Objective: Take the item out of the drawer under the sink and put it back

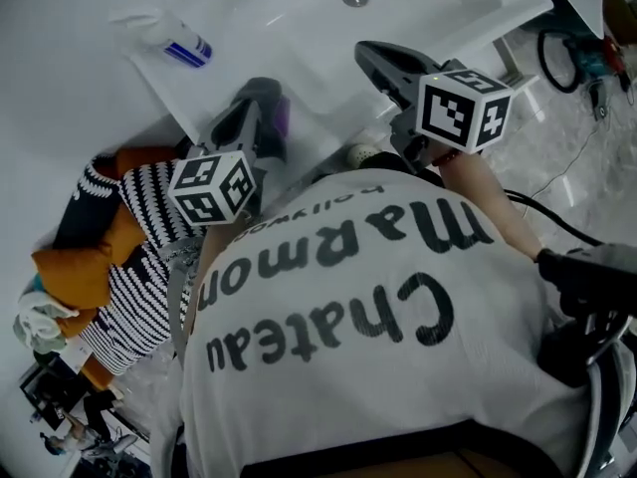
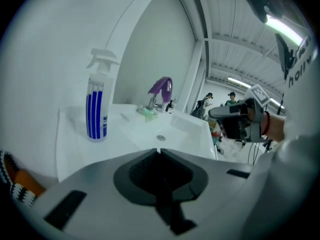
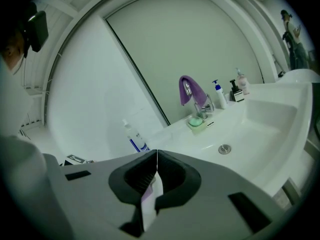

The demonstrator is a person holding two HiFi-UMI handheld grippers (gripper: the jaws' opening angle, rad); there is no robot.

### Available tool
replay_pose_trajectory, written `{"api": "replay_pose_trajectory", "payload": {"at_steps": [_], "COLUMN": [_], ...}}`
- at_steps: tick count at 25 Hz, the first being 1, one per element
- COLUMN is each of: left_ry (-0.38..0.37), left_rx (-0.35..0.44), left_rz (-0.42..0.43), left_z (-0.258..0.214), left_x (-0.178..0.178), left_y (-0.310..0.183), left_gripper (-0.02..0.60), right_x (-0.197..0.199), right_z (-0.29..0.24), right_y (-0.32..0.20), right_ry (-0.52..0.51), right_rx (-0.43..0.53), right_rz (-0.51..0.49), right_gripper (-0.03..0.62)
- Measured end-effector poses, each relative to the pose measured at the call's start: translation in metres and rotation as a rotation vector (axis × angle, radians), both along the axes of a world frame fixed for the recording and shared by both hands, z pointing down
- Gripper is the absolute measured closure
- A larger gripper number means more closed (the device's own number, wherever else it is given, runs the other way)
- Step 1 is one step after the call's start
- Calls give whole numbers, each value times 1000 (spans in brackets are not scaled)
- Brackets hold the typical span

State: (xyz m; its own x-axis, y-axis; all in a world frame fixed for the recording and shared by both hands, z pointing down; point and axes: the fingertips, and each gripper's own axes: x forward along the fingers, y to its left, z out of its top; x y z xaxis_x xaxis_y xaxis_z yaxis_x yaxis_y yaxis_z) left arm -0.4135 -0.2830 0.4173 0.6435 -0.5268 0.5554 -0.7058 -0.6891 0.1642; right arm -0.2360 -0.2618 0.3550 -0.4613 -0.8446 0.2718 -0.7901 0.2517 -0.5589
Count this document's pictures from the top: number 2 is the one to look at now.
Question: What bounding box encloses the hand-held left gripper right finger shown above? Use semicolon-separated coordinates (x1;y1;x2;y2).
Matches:
157;147;209;236

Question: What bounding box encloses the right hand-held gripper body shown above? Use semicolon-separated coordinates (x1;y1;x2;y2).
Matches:
208;83;272;144

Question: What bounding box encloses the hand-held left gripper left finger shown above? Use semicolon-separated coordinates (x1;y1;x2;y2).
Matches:
113;148;159;207

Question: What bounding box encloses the person's right forearm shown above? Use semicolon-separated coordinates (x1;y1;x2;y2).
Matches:
263;112;288;143

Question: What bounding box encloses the person's right hand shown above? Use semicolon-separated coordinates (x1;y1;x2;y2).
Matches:
246;101;266;125

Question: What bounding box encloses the long ceiling light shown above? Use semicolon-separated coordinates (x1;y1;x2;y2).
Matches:
226;76;252;89
265;13;305;46
271;98;286;110

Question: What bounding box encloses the white vanity cabinet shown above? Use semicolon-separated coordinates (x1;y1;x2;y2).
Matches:
55;102;219;184

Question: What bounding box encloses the purple cloth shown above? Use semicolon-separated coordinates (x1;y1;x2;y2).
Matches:
147;76;174;105

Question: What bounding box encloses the chrome faucet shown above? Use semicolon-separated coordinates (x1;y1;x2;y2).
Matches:
146;83;166;113

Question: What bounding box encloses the blue striped spray bottle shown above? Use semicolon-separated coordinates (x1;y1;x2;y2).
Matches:
85;47;120;144

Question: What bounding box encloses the person in white shirt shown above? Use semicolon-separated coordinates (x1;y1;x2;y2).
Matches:
238;31;320;240

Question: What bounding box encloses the large grey roller blind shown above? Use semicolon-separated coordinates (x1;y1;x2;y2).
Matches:
111;0;198;113

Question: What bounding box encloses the orange sofa with striped blanket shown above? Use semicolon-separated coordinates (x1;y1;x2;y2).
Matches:
0;149;38;208

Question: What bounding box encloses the person's head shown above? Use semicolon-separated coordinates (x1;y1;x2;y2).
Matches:
264;0;298;20

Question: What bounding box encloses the red bead bracelet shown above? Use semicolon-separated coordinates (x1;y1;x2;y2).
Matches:
261;110;272;136

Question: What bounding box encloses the black cable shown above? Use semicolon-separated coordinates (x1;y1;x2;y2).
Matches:
248;140;260;165

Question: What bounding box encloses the black chest strap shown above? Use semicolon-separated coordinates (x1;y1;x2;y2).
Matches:
274;32;294;80

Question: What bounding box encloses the black head-worn camera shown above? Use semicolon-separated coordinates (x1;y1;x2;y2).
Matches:
243;0;270;24

